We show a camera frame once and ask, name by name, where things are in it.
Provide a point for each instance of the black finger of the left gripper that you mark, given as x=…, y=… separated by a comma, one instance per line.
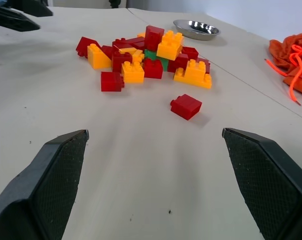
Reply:
x=33, y=8
x=13, y=21

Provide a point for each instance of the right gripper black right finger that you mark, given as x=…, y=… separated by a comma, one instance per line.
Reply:
x=270, y=185

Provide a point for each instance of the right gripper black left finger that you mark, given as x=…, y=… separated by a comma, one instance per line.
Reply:
x=36, y=190

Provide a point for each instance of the orange sloped plastic brick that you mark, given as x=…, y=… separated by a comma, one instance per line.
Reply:
x=97, y=58

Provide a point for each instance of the dark object behind table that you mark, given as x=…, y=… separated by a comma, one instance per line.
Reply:
x=117, y=3

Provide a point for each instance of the red toy building block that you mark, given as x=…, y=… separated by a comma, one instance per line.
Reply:
x=190, y=53
x=118, y=60
x=179, y=62
x=107, y=52
x=110, y=81
x=153, y=70
x=207, y=65
x=187, y=107

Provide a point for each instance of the long red building block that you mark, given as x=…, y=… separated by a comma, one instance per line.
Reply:
x=130, y=42

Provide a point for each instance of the yellow toy building block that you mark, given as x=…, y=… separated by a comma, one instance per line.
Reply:
x=137, y=55
x=133, y=73

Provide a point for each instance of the yellow stepped building block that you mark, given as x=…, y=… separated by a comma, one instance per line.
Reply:
x=195, y=75

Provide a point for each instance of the green toy building block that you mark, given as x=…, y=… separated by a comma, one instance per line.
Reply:
x=163, y=63

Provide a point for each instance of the large yellow building block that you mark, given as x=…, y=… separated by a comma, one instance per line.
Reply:
x=168, y=48

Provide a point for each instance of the round metal bowl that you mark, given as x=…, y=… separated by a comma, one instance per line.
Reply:
x=195, y=31

